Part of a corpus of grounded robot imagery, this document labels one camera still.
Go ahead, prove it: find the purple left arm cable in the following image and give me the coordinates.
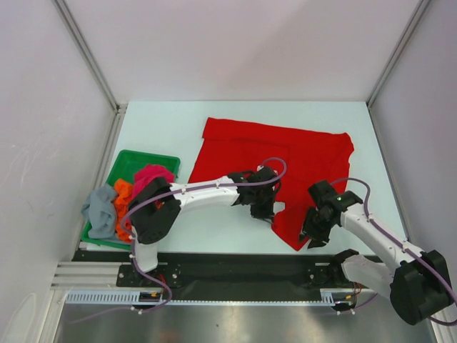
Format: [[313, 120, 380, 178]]
[[67, 156, 288, 324]]

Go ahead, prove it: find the magenta t shirt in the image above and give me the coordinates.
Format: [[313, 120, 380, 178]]
[[131, 164, 175, 199]]

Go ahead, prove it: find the left aluminium corner post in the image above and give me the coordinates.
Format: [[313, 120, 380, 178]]
[[52, 0, 127, 114]]

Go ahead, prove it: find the aluminium corner post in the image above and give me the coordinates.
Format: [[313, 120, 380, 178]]
[[52, 0, 127, 114], [366, 0, 432, 109]]

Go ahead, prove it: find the green plastic bin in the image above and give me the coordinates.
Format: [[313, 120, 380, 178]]
[[81, 149, 181, 251]]

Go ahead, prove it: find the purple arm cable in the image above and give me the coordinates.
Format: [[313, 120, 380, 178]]
[[328, 177, 457, 327], [67, 156, 288, 324]]

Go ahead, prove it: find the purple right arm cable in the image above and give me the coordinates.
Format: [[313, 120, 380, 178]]
[[328, 177, 457, 327]]

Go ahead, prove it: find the grey blue t shirt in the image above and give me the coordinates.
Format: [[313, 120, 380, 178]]
[[81, 184, 118, 239]]

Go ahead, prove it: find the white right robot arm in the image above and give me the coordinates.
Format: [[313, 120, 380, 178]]
[[300, 180, 456, 325]]

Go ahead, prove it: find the orange t shirt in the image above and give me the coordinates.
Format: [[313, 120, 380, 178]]
[[113, 179, 133, 243]]

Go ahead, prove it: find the white slotted cable duct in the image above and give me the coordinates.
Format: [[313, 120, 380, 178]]
[[66, 288, 358, 307]]

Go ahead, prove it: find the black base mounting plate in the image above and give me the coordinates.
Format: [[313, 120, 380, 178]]
[[72, 250, 373, 302]]

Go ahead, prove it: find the red t shirt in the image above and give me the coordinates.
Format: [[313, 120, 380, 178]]
[[189, 118, 354, 251]]

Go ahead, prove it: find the right aluminium corner post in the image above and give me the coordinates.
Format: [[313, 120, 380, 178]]
[[366, 0, 432, 109]]

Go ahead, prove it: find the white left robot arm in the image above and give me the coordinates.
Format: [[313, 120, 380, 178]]
[[126, 166, 282, 286]]

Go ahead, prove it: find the aluminium frame rail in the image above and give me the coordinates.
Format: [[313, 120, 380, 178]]
[[49, 260, 129, 291]]

